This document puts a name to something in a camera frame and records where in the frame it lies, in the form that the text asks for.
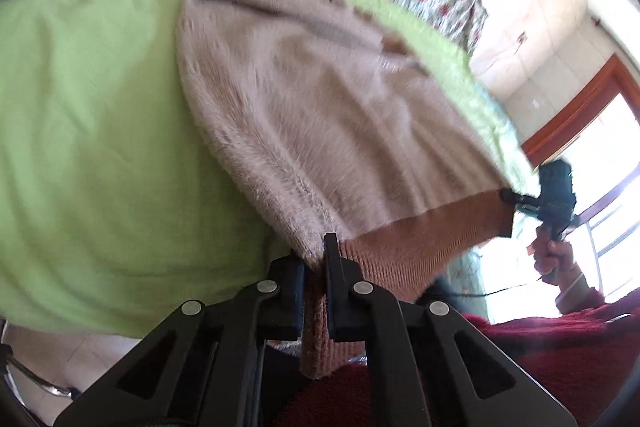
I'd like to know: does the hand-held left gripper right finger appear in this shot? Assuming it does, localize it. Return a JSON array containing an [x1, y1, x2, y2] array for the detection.
[[323, 233, 577, 427]]

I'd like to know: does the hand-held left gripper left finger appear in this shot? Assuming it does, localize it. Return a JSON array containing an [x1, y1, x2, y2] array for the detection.
[[54, 253, 306, 427]]

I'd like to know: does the beige fuzzy knit sweater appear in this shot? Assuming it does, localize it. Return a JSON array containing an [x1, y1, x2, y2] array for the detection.
[[175, 0, 516, 381]]

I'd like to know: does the person's right forearm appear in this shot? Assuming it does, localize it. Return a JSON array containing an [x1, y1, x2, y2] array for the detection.
[[554, 273, 607, 315]]

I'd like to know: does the person's right hand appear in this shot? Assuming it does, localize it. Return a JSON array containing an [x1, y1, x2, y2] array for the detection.
[[530, 226, 577, 287]]

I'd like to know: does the person's dark red clothing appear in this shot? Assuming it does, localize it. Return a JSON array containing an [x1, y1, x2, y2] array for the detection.
[[277, 299, 640, 427]]

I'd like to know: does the light green blanket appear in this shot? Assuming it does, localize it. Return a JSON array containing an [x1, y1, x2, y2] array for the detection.
[[0, 0, 538, 339]]

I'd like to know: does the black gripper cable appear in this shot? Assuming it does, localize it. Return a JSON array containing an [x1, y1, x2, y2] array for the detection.
[[452, 274, 548, 299]]

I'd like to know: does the wooden window frame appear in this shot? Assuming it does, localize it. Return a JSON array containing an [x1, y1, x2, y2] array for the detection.
[[522, 56, 640, 168]]

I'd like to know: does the chrome metal chair frame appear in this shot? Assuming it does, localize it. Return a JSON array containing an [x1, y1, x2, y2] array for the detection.
[[0, 341, 85, 408]]

